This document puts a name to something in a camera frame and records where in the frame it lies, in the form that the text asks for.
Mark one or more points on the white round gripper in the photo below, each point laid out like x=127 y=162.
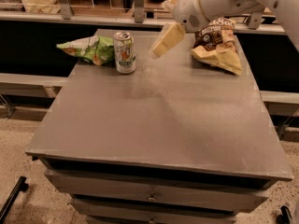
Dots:
x=186 y=11

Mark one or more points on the silver 7up soda can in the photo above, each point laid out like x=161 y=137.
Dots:
x=124 y=52

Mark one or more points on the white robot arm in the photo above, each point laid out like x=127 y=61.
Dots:
x=286 y=12

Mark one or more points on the brown yellow chip bag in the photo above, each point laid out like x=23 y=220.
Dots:
x=215 y=45

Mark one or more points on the green rice chip bag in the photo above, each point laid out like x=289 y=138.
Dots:
x=95 y=49

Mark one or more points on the grey drawer cabinet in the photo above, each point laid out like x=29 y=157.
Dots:
x=172 y=122

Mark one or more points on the grey bench left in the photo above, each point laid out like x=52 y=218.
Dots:
x=30 y=85

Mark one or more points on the upper grey drawer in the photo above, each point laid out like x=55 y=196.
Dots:
x=216 y=198

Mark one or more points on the grey drawer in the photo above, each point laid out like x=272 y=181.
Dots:
x=146 y=214
x=216 y=198

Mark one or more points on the lower grey drawer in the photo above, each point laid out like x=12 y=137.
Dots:
x=146 y=214

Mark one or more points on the black bar left floor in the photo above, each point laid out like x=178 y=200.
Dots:
x=20 y=186

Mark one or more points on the black bar floor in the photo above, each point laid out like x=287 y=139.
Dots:
x=285 y=217
x=20 y=186

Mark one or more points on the black bar right floor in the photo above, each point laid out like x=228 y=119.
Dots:
x=285 y=217

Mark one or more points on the metal rail with brackets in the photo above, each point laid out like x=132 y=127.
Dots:
x=13 y=10

